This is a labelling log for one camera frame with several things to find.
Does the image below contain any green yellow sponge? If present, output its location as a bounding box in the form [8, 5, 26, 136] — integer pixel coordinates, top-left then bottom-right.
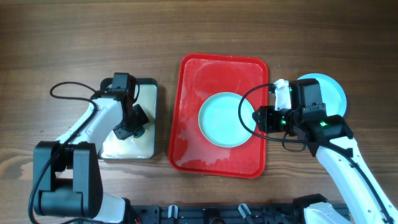
[132, 126, 146, 138]

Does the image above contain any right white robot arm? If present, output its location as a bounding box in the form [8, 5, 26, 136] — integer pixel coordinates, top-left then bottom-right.
[252, 78, 397, 223]

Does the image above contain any black cable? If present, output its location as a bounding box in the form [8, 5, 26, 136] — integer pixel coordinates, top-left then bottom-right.
[27, 82, 141, 224]
[238, 83, 396, 224]

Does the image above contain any right black cable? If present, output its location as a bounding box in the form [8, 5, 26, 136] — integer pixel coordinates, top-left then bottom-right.
[238, 83, 396, 224]

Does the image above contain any left black cable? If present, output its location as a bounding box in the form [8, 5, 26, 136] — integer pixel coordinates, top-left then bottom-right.
[27, 82, 141, 224]

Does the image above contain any pale green plate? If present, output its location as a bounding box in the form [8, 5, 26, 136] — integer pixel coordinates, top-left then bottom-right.
[198, 92, 256, 148]

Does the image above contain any red plastic tray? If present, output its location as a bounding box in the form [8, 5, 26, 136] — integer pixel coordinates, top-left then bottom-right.
[169, 54, 269, 179]

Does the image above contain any light blue plate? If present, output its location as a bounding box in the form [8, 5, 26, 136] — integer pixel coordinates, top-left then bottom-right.
[299, 73, 347, 117]

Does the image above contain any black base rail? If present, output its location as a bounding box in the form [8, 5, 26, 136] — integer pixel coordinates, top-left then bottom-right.
[127, 203, 304, 224]

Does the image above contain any black tray with soapy water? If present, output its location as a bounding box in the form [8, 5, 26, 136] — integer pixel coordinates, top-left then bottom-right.
[98, 78, 158, 159]

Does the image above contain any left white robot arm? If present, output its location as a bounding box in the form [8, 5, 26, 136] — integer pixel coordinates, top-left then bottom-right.
[28, 92, 149, 223]

